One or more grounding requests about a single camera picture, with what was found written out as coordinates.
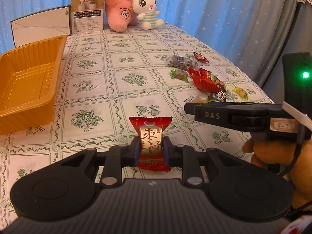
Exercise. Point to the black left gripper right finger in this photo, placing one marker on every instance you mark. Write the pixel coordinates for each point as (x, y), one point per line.
(186, 158)

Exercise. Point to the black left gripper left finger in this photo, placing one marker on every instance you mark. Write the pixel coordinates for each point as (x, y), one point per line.
(116, 158)

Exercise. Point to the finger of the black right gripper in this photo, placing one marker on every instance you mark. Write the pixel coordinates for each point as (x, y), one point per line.
(191, 108)

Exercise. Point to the clear tan candy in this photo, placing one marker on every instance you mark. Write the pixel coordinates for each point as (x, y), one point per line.
(200, 99)

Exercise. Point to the large red snack packet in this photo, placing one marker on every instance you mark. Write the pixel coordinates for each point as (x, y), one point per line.
(204, 84)

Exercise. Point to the dark chocolate bar packet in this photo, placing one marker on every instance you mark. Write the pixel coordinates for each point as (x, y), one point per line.
(217, 97)

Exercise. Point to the small red candy packet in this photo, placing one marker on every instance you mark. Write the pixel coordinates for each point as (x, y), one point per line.
(193, 72)

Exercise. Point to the green brown candy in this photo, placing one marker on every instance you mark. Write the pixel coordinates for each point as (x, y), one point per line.
(179, 74)

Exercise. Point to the small red candy packet two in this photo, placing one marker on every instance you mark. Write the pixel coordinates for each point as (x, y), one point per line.
(205, 73)

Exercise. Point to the red jujube candy packet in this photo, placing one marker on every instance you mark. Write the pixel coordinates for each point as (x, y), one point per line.
(150, 131)

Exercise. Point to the colourful nut snack packet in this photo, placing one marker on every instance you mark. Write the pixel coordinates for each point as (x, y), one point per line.
(218, 83)

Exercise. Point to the yellow candy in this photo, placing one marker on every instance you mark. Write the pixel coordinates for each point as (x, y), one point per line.
(242, 93)

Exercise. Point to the small dark red candy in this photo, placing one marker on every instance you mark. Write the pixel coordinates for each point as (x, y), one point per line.
(201, 58)

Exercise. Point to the right hand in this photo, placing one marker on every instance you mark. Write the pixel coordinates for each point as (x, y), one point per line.
(279, 152)

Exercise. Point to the floral checked tablecloth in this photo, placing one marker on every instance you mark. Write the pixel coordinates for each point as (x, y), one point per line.
(105, 78)

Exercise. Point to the blue star curtain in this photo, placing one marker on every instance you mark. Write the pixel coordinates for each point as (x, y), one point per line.
(250, 33)

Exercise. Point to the white bunny plush toy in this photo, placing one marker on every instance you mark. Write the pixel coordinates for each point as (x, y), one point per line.
(147, 13)

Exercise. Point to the orange plastic tray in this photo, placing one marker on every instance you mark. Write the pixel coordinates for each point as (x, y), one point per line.
(29, 82)

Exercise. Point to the pink star plush toy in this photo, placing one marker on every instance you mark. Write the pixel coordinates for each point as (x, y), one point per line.
(120, 14)

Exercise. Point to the beige product box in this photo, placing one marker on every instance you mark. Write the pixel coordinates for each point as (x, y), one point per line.
(87, 15)

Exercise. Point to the white flat cardboard box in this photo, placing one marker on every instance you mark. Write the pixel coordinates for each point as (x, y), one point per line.
(41, 25)

